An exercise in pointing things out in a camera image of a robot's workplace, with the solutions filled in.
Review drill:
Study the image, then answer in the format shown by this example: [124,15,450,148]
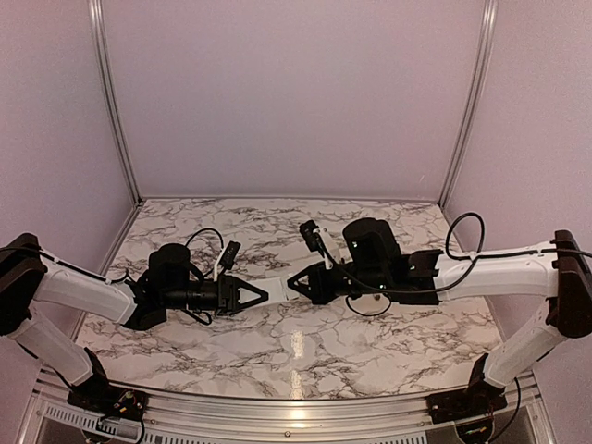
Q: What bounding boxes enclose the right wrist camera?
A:
[299,220,341,270]

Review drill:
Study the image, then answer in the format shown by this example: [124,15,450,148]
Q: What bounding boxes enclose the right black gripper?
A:
[287,261,389,306]

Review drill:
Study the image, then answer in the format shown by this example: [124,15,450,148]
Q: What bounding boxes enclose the white remote control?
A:
[253,277,298,305]

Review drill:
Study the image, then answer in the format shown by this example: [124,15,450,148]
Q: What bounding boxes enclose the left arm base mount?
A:
[68,348,148,422]

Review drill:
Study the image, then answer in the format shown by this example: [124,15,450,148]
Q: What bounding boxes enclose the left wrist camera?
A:
[213,240,241,281]

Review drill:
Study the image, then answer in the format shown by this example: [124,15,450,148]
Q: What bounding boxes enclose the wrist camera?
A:
[213,240,241,281]
[299,220,341,270]

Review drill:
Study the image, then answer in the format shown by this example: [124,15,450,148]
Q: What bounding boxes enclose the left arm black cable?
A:
[186,227,227,260]

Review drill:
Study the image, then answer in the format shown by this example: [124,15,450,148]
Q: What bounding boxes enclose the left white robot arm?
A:
[1,233,269,412]

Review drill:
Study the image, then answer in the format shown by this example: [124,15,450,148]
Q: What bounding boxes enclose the right aluminium frame post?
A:
[438,0,499,211]

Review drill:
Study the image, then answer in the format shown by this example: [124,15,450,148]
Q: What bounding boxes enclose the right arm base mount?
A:
[426,353,508,424]

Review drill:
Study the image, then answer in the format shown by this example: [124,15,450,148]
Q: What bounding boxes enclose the aluminium frame post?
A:
[88,0,142,206]
[438,0,499,211]

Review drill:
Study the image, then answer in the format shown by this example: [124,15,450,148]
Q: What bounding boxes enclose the left aluminium frame post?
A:
[88,0,142,206]

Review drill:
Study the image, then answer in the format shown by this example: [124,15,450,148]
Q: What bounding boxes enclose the front aluminium rail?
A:
[17,369,556,443]

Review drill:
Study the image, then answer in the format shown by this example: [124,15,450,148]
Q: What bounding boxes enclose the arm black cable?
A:
[186,227,227,260]
[446,211,486,261]

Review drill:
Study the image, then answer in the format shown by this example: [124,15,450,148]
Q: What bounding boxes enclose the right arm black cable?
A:
[446,211,486,261]

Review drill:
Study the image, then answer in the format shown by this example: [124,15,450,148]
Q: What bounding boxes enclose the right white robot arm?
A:
[288,217,591,414]

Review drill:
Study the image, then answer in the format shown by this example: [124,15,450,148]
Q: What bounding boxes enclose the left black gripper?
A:
[163,274,269,316]

